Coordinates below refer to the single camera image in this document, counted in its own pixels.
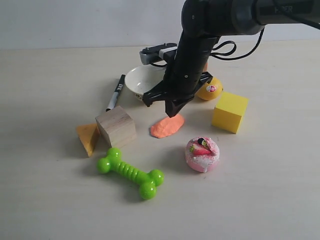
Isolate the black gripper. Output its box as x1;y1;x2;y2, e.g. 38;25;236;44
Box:
142;31;220;118

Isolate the orange putty piece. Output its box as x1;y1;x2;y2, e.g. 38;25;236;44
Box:
150;114;185;139

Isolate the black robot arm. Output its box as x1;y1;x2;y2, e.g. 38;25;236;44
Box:
140;0;320;117

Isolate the yellow lemon with sticker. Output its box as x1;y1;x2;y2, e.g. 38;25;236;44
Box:
196;77;224;101

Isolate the white ceramic bowl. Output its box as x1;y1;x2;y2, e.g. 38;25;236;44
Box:
124;65;166;102

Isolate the brown wooden cup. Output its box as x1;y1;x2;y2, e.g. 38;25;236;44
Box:
203;62;208;72

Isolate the pink strawberry cake squishy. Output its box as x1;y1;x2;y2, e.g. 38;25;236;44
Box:
185;136;220;173

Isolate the yellow foam cube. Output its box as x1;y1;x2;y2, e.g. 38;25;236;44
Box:
211;91;249;134

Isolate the black and white marker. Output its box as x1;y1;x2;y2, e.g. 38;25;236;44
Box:
105;74;126;112

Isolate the light wooden cube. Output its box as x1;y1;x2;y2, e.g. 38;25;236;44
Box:
95;106;137;148

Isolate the green plastic bone toy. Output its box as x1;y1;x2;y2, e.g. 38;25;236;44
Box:
96;147;165;200

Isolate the yellow cheese wedge toy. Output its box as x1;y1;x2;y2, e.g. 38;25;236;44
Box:
75;123;100;157

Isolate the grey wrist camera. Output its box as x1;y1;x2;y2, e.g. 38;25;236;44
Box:
139;43;177;65

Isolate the black cable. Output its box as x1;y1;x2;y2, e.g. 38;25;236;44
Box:
211;26;266;61

